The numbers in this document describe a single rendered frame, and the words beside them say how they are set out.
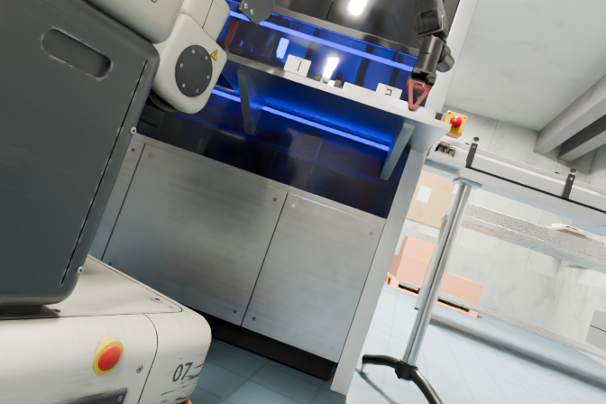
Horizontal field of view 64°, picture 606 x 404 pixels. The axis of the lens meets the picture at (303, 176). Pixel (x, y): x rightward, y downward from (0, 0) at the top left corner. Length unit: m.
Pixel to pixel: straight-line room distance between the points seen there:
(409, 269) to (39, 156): 5.96
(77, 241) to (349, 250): 1.12
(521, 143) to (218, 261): 8.41
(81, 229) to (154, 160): 1.12
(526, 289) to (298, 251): 8.05
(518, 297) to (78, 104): 9.14
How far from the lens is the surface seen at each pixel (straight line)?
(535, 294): 9.58
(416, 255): 6.42
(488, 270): 9.41
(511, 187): 1.90
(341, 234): 1.68
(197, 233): 1.75
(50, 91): 0.64
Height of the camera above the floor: 0.53
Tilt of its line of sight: 4 degrees up
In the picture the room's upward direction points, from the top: 19 degrees clockwise
